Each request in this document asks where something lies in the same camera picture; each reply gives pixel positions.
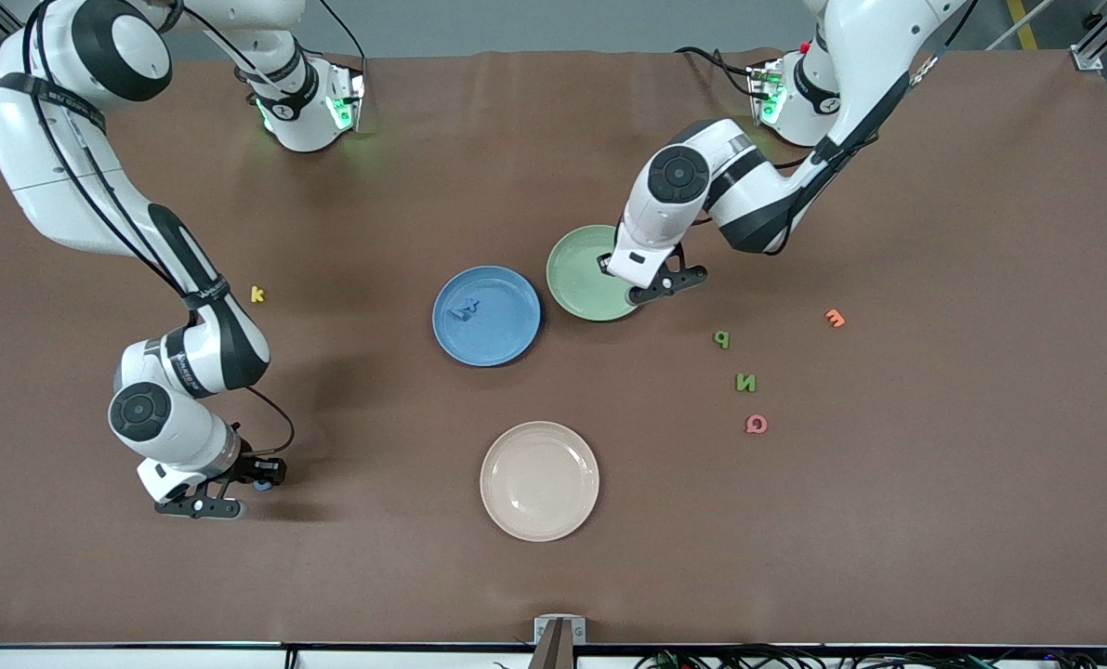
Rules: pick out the green foam letter N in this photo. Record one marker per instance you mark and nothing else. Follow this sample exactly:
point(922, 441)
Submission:
point(746, 383)

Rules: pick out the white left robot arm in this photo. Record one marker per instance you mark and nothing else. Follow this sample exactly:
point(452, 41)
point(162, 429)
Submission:
point(878, 56)

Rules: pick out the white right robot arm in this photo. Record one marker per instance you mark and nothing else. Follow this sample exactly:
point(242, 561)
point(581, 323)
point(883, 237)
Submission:
point(42, 158)

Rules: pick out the green plate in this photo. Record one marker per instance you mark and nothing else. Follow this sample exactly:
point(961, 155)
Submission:
point(576, 288)

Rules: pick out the brown table cover sheet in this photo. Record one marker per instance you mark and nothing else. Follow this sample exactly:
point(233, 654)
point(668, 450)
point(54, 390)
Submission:
point(330, 557)

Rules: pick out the blue plate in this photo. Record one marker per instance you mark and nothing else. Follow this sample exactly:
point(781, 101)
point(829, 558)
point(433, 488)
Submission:
point(507, 339)

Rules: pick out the orange foam letter E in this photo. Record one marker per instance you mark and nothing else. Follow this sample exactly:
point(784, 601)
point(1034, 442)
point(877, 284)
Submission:
point(835, 318)

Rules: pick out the pink foam letter Q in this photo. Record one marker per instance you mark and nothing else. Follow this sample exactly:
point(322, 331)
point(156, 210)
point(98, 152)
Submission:
point(749, 425)

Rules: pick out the beige plate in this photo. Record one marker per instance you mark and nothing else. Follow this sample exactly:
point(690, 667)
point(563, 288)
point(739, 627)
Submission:
point(539, 483)

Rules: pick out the white table frame rail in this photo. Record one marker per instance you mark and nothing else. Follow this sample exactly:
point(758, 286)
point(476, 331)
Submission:
point(144, 660)

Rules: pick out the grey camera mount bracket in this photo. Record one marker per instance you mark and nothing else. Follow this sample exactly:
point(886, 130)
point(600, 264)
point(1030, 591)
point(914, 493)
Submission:
point(540, 630)

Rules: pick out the dark camera mount pole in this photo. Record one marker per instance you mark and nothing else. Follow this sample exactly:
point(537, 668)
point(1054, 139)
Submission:
point(555, 650)

